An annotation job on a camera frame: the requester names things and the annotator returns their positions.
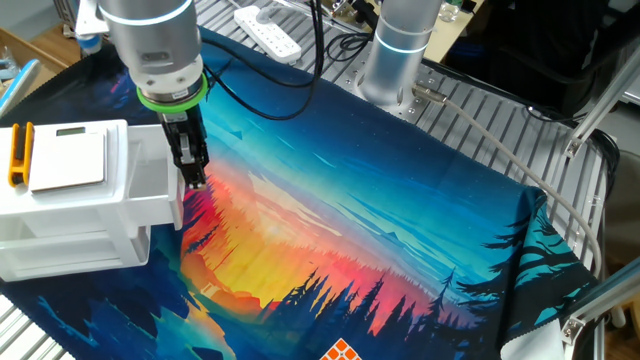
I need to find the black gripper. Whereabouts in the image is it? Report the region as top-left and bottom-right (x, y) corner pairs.
(158, 105), (211, 191)

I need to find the white plastic drawer cabinet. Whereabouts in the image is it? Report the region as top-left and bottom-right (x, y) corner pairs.
(0, 118), (151, 282)

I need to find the white digital scale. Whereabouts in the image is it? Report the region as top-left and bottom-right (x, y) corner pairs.
(28, 124), (109, 194)

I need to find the colourful forest sunset cloth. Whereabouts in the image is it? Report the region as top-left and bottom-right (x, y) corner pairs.
(0, 27), (601, 360)

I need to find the white power strip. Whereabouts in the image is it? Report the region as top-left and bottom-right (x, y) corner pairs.
(233, 4), (303, 65)

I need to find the orange black clip tool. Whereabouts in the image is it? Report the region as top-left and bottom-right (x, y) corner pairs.
(7, 121), (35, 189)

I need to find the light blue curved bar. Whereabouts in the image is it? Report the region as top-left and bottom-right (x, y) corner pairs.
(0, 58), (42, 119)

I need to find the light wooden board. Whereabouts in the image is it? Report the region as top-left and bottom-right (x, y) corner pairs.
(0, 27), (69, 96)

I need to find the orange green Rubik's cube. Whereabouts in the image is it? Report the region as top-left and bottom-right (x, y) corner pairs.
(319, 337), (364, 360)

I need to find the clear glass cup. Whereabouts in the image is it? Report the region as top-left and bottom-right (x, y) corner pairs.
(438, 0), (460, 24)

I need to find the black equipment case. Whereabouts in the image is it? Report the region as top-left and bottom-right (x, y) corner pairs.
(444, 0), (640, 119)

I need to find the white underlay cloth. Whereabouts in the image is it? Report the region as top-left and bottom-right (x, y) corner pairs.
(499, 319), (566, 360)

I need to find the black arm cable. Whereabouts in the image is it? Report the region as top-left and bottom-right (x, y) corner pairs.
(199, 0), (375, 122)

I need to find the grey cable with metal connector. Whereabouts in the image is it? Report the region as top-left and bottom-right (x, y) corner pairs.
(412, 82), (604, 279)

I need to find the aluminium frame post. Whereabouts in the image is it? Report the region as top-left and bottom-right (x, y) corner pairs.
(559, 259), (640, 360)
(563, 47), (640, 160)

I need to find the black cable bundle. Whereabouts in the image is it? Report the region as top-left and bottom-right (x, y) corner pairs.
(592, 128), (622, 216)

